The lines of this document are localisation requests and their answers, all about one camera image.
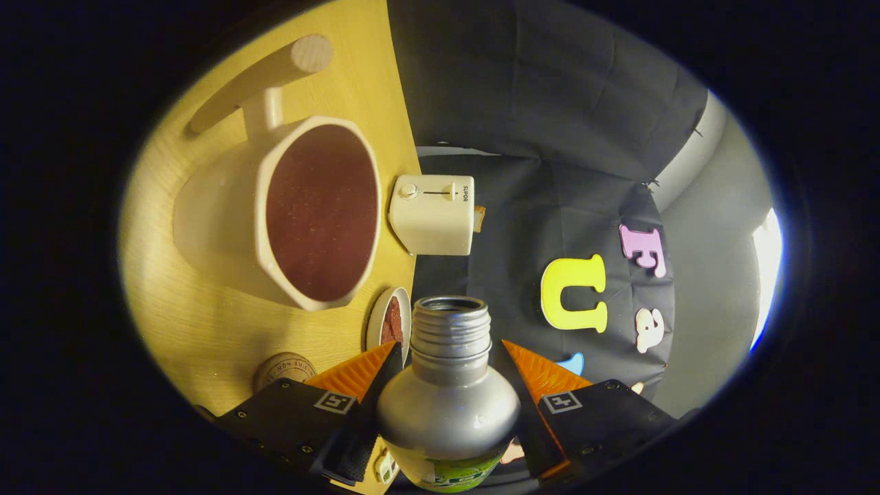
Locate small white plate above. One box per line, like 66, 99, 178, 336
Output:
366, 287, 413, 355

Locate wooden table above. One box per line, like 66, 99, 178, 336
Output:
120, 0, 421, 495

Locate white cup with wooden handle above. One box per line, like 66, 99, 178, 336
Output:
172, 34, 382, 311

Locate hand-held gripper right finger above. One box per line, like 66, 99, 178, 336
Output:
492, 339, 678, 485

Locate brown food pieces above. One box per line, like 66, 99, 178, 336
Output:
380, 296, 405, 348

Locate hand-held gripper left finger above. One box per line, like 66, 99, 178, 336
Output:
213, 340, 406, 485

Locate round cork coaster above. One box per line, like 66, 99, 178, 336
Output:
252, 352, 318, 394

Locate silver juice bottle green label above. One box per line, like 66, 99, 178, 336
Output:
376, 296, 521, 493

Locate cream white toaster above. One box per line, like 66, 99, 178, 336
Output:
388, 175, 476, 256

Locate black backdrop cloth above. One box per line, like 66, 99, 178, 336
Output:
388, 0, 709, 485

